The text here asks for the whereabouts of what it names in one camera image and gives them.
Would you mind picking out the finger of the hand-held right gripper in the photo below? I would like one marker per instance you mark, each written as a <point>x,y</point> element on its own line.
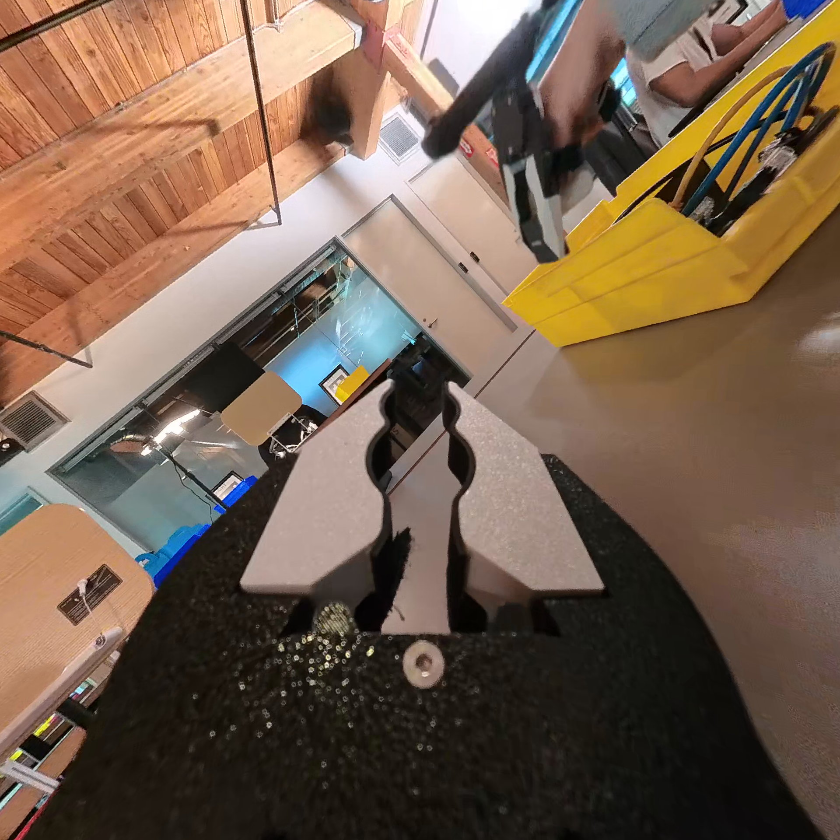
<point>550,210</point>
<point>522,203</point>

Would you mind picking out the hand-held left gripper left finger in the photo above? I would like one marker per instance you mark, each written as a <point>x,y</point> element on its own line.
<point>315,525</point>

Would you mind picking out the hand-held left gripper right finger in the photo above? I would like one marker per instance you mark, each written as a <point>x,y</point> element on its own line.
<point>525,525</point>

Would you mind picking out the person's right forearm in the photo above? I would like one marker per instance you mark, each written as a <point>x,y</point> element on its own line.
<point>590,33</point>

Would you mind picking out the person's right hand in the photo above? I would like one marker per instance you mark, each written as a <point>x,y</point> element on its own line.
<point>574,105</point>

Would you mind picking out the white double door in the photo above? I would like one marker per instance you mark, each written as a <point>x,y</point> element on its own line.
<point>459,262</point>

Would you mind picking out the black printed shirt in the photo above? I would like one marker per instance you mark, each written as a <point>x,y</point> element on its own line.
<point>295,433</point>

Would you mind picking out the black framed picture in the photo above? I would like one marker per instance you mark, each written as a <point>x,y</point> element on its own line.
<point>226,487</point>
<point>333,384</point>

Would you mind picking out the white air vent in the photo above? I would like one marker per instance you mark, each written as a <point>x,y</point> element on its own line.
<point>399,138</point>
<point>29,423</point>

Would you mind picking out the large yellow plastic bin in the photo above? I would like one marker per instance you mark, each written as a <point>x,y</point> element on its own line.
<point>656,262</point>

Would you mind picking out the stack of blue bins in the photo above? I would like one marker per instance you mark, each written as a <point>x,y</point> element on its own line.
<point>177,551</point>

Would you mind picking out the small yellow bin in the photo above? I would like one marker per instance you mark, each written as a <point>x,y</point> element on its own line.
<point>354,384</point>

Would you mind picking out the glass office partition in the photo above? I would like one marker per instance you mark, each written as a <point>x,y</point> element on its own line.
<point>315,341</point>

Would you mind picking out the blue plastic bin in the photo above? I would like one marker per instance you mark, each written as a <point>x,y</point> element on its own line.
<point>804,6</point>

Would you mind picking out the brown wooden post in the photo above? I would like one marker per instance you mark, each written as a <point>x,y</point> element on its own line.
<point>374,79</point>

